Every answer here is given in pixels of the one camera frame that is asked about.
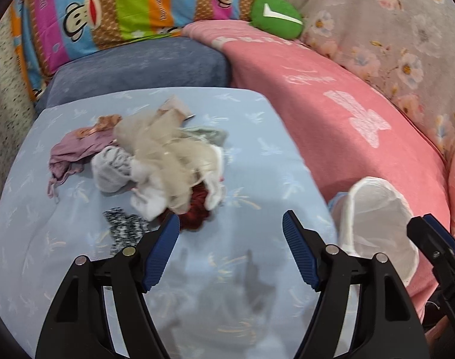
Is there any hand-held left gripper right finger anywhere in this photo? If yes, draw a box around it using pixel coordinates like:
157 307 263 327
282 210 426 359

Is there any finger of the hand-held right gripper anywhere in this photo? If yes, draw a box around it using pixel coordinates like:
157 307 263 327
407 213 455 270

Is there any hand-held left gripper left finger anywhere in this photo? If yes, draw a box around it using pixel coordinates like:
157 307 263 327
35 213 181 359

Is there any white mesh basket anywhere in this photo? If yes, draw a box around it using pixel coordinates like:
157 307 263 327
328 177 421 288

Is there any beige stocking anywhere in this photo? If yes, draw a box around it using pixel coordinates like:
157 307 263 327
156 96 194 121

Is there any black and white patterned cloth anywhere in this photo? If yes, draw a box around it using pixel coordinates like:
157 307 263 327
102 207 152 255

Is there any dark red cloth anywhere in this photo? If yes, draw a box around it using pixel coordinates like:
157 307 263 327
157 185 214 231

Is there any pale grey sock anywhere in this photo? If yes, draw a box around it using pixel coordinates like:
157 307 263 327
91 146 135 194

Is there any light blue palm-print sheet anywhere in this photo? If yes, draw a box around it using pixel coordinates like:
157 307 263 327
0 87 341 359

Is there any beige tulle cloth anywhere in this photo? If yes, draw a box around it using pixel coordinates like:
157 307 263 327
113 110 222 211

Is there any purple garment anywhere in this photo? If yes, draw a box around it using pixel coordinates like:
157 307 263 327
47 125 118 200

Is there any pink blanket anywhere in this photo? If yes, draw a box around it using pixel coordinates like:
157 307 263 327
182 20 451 323

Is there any brown stocking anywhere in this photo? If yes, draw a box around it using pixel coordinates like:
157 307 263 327
86 115 122 136

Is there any blue-grey cushion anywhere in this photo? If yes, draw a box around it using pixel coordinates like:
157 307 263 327
34 36 230 117

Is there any cream dotted cloth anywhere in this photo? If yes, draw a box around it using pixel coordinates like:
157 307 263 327
0 19 38 210

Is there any grey floral sheet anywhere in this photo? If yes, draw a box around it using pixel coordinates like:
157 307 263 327
268 0 455 159

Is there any green plush toy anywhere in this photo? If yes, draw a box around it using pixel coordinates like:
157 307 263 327
249 0 305 40

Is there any colourful striped cartoon blanket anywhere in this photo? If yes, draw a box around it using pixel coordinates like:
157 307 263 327
9 0 274 101

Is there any grey drawstring pouch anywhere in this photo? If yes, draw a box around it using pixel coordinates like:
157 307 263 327
181 126 229 148

